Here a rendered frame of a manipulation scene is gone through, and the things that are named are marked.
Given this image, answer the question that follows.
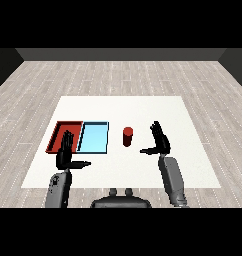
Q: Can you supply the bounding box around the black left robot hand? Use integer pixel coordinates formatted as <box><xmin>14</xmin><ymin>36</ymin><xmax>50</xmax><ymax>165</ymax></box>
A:
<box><xmin>55</xmin><ymin>129</ymin><xmax>92</xmax><ymax>171</ymax></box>

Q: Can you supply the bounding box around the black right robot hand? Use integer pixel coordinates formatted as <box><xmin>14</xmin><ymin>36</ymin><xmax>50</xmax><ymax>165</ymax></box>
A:
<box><xmin>139</xmin><ymin>120</ymin><xmax>172</xmax><ymax>157</ymax></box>

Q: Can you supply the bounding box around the red shallow open box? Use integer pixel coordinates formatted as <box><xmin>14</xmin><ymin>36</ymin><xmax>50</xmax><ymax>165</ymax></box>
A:
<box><xmin>45</xmin><ymin>120</ymin><xmax>85</xmax><ymax>155</ymax></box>

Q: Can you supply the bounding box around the small red can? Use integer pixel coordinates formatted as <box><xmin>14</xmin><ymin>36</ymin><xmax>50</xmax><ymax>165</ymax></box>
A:
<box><xmin>122</xmin><ymin>126</ymin><xmax>134</xmax><ymax>148</ymax></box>

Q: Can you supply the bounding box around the light blue shallow open box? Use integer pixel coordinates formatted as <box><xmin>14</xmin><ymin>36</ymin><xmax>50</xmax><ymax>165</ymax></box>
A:
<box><xmin>75</xmin><ymin>121</ymin><xmax>110</xmax><ymax>155</ymax></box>

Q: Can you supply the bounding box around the dark grey robot body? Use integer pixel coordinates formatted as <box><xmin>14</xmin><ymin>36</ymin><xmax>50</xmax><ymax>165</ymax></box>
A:
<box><xmin>89</xmin><ymin>188</ymin><xmax>153</xmax><ymax>209</ymax></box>

